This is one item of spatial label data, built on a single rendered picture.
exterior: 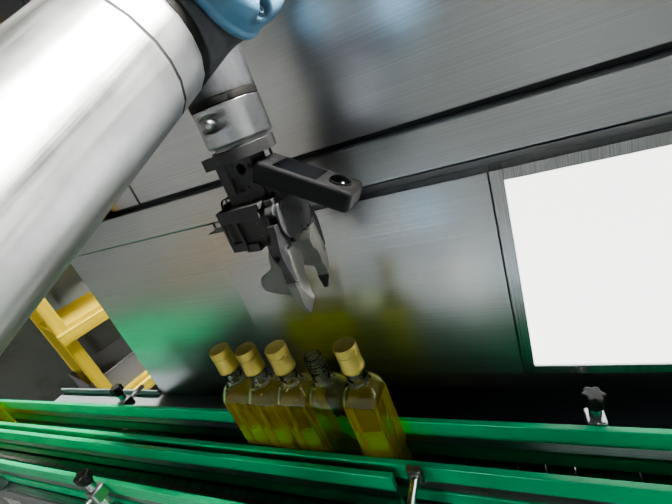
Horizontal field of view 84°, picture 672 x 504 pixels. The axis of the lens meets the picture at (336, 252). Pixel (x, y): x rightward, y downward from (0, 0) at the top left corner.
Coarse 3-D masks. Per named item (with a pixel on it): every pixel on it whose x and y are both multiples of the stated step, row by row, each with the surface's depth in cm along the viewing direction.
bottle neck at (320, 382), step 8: (312, 352) 56; (320, 352) 55; (304, 360) 54; (312, 360) 54; (320, 360) 54; (312, 368) 54; (320, 368) 54; (312, 376) 55; (320, 376) 55; (328, 376) 56; (320, 384) 55
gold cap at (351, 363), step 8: (336, 344) 52; (344, 344) 51; (352, 344) 51; (336, 352) 50; (344, 352) 50; (352, 352) 50; (344, 360) 51; (352, 360) 51; (360, 360) 52; (344, 368) 51; (352, 368) 51; (360, 368) 52
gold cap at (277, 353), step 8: (272, 344) 57; (280, 344) 57; (264, 352) 56; (272, 352) 55; (280, 352) 55; (288, 352) 57; (272, 360) 56; (280, 360) 56; (288, 360) 57; (280, 368) 56; (288, 368) 57
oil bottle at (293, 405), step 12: (300, 372) 61; (300, 384) 58; (276, 396) 59; (288, 396) 57; (300, 396) 57; (288, 408) 58; (300, 408) 57; (288, 420) 60; (300, 420) 59; (312, 420) 58; (300, 432) 61; (312, 432) 60; (300, 444) 62; (312, 444) 61; (324, 444) 60
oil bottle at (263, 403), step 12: (252, 384) 62; (264, 384) 60; (276, 384) 61; (252, 396) 60; (264, 396) 59; (252, 408) 62; (264, 408) 60; (276, 408) 60; (264, 420) 62; (276, 420) 61; (276, 432) 63; (288, 432) 62; (276, 444) 65; (288, 444) 63
